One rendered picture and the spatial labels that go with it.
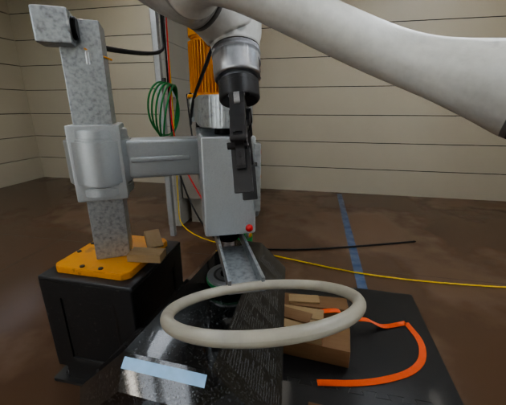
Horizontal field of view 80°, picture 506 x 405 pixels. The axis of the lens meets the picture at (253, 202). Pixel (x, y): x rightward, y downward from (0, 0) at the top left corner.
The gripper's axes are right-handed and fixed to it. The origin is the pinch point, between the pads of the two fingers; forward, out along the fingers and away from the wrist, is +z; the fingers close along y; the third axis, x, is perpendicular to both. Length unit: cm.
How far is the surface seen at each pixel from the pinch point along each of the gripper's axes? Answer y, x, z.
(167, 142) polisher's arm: 113, 52, -45
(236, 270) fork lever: 57, 11, 22
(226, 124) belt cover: 55, 10, -32
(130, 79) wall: 530, 261, -314
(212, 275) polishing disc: 91, 27, 28
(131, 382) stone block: 49, 48, 56
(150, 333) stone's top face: 62, 46, 44
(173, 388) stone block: 47, 33, 57
